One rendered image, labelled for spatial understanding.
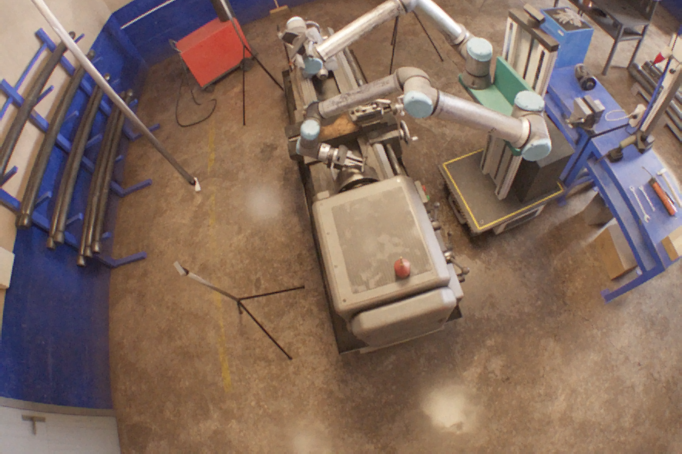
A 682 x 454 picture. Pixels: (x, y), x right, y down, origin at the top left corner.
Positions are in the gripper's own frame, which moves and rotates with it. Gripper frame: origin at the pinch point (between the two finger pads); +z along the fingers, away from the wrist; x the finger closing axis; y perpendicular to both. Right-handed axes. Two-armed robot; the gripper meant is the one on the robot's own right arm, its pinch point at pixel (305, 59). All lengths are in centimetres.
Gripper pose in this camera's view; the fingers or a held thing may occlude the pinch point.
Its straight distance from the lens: 145.6
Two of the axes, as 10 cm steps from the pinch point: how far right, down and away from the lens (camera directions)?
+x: -5.9, 5.4, 6.0
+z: 2.2, 8.2, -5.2
